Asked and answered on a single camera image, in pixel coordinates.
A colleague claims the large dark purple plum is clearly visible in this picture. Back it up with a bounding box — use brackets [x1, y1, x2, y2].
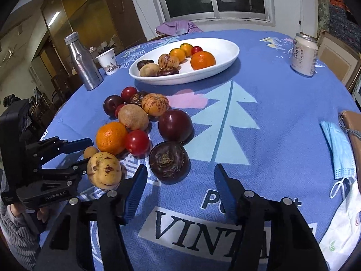
[158, 109, 194, 144]

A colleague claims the stack of patterned boxes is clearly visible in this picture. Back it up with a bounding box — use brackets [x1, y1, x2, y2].
[316, 0, 361, 51]

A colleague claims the wooden picture frame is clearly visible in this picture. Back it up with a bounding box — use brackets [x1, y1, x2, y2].
[317, 30, 361, 91]

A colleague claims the white paper cup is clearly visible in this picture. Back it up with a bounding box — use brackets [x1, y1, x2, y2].
[95, 48, 119, 76]

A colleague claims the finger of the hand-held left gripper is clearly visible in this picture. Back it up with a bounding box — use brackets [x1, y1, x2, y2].
[31, 158, 91, 181]
[25, 137, 94, 164]

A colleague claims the white oval plate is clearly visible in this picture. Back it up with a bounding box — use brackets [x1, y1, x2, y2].
[129, 37, 240, 86]

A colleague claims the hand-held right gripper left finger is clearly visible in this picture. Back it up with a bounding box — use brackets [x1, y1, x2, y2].
[34, 164, 148, 271]

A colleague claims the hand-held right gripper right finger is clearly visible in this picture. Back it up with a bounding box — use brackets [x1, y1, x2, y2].
[214, 164, 329, 271]

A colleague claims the wooden glass-door cabinet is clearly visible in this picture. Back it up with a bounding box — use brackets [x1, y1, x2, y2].
[41, 0, 147, 71]

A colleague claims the pale drink can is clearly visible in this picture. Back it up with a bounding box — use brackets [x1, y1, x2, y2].
[290, 33, 319, 77]

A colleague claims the orange striped pepino melon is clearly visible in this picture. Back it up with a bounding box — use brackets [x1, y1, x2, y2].
[141, 93, 170, 117]

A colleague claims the thin white pole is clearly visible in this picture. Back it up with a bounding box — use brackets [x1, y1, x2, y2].
[297, 0, 304, 34]

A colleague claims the blue face mask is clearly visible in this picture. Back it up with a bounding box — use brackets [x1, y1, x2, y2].
[320, 121, 356, 199]

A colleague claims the small tan fruit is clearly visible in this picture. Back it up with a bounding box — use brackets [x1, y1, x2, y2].
[83, 146, 99, 159]

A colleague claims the steel water bottle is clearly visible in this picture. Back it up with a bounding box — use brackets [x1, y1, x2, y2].
[64, 32, 104, 91]

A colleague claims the person's left hand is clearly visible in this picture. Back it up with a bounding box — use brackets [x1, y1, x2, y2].
[7, 203, 51, 228]

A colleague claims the large orange mandarin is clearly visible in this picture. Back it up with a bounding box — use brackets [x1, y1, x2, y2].
[191, 51, 216, 71]
[95, 121, 128, 156]

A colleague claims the purple cloth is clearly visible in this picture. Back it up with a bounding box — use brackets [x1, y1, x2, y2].
[156, 21, 204, 36]

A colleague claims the brown wallet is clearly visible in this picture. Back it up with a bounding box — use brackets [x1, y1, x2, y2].
[338, 110, 361, 175]

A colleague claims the small dark purple plum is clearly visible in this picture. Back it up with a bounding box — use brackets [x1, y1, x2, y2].
[103, 95, 125, 116]

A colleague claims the dark purple mangosteen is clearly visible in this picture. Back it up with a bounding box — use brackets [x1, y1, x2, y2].
[129, 91, 149, 105]

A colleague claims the brown kiwi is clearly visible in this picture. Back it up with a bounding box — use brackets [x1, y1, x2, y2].
[118, 104, 149, 131]

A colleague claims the pale striped pepino melon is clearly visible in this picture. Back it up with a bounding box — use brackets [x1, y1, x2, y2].
[158, 54, 180, 69]

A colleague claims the small dark water chestnut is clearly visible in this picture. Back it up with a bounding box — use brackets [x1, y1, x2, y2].
[156, 67, 180, 77]
[137, 59, 155, 70]

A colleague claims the blue printed tablecloth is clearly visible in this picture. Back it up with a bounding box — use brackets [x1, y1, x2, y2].
[37, 28, 361, 271]

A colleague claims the person's left forearm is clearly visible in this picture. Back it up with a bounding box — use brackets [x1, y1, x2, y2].
[0, 200, 46, 271]

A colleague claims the round tan fruit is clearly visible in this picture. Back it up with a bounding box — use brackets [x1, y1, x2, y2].
[139, 64, 161, 77]

